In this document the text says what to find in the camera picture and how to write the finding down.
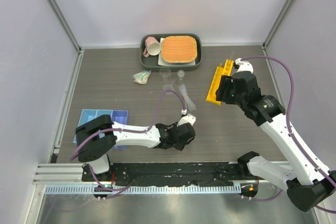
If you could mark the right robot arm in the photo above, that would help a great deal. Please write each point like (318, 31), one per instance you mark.
(309, 181)

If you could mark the crumpled plastic glove packet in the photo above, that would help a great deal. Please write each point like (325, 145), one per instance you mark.
(142, 77)

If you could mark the dark green plastic tray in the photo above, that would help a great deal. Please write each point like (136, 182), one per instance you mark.
(154, 63)

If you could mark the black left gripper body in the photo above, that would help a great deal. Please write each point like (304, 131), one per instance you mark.
(179, 145)

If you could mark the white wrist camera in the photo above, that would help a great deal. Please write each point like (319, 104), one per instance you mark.
(243, 65)
(186, 118)

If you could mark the yellow test tube rack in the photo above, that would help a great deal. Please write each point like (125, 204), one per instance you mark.
(221, 70)

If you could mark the bundle of plastic pipettes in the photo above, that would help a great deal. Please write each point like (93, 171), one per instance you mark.
(189, 103)

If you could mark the pink ceramic mug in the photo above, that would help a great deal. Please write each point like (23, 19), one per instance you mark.
(152, 47)

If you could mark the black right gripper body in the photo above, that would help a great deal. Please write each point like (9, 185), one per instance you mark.
(238, 99)

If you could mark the orange woven basket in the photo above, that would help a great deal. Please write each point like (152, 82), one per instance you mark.
(179, 49)

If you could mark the clear glass stoppered bottle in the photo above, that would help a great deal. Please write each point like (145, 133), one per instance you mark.
(181, 74)

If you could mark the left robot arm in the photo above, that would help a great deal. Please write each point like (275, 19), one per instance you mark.
(96, 137)

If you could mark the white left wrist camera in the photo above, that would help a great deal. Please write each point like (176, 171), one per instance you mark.
(186, 118)

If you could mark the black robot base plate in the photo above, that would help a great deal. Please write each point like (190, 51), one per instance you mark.
(203, 174)

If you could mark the clear plastic funnel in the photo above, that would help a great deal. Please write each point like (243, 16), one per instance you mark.
(169, 88)

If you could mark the white slotted cable duct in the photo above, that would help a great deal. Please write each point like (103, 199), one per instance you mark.
(137, 190)

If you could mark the clear glass beaker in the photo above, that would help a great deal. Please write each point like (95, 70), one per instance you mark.
(165, 73)

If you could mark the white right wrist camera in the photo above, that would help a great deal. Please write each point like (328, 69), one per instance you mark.
(243, 65)

